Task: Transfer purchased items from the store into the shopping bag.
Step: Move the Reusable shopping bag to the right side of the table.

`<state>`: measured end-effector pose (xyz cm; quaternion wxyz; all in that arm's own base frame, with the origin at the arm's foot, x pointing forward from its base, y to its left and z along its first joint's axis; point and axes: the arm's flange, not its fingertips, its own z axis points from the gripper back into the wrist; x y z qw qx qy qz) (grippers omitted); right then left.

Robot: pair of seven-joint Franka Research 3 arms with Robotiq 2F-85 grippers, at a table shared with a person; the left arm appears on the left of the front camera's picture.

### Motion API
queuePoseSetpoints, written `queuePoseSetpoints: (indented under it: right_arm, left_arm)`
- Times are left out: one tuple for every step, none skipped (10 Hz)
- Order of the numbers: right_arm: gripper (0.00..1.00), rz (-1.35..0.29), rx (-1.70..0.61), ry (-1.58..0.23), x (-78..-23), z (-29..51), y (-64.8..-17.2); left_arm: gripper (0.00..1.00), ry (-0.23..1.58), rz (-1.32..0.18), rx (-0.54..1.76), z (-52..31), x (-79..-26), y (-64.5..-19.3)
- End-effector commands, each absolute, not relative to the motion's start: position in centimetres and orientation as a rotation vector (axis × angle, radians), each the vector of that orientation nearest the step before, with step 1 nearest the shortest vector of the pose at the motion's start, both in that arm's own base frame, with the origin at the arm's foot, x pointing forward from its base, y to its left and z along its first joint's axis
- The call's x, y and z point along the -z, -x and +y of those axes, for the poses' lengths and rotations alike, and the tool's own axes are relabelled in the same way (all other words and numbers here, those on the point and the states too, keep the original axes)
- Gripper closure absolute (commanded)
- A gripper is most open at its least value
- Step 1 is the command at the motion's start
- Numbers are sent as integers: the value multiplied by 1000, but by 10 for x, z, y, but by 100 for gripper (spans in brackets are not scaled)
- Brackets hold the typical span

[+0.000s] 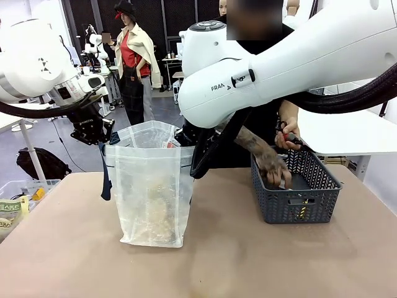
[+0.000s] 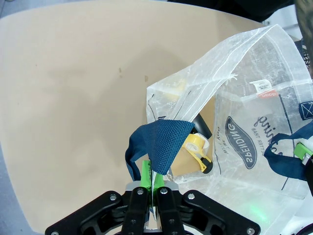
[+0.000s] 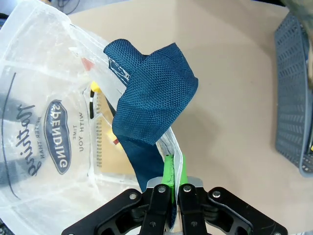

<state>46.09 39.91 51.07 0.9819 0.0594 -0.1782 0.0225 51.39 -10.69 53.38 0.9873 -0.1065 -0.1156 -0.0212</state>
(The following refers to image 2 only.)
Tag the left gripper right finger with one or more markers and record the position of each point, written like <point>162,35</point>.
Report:
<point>171,215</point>

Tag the tattooed forearm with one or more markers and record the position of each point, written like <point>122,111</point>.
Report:
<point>304,29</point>

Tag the yellow tape dispenser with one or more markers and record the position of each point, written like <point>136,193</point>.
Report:
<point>194,144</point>

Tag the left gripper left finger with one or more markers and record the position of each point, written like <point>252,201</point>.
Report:
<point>133,215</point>

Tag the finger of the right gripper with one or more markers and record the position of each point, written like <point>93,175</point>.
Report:
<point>302,151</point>

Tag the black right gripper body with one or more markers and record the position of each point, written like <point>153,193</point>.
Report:
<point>308,171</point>

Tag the person in black shirt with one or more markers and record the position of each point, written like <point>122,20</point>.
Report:
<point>232,7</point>

